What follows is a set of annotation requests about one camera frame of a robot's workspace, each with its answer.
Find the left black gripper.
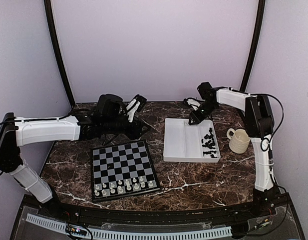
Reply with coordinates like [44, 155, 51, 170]
[102, 114, 151, 140]

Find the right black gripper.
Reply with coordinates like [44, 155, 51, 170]
[189, 101, 219, 125]

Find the white plastic compartment tray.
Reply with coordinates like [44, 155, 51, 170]
[163, 118, 221, 163]

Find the black grey chessboard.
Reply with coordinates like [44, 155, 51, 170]
[91, 140, 161, 203]

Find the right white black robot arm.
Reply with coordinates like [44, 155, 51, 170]
[184, 82, 277, 192]

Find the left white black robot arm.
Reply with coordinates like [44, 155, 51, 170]
[0, 94, 148, 218]

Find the pile of black chess pieces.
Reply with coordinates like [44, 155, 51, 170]
[201, 128, 218, 159]

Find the cream ribbed mug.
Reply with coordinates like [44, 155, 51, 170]
[227, 128, 251, 154]

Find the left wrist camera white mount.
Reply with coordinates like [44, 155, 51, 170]
[126, 94, 147, 122]

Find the right black frame post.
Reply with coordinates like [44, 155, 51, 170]
[240, 0, 266, 92]

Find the black frame post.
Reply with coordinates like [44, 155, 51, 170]
[43, 0, 76, 107]
[240, 0, 266, 92]

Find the white slotted cable duct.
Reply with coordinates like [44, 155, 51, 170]
[25, 213, 232, 240]

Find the black front rail base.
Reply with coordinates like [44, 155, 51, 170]
[10, 194, 305, 240]

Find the left black frame post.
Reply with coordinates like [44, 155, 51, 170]
[43, 0, 76, 107]

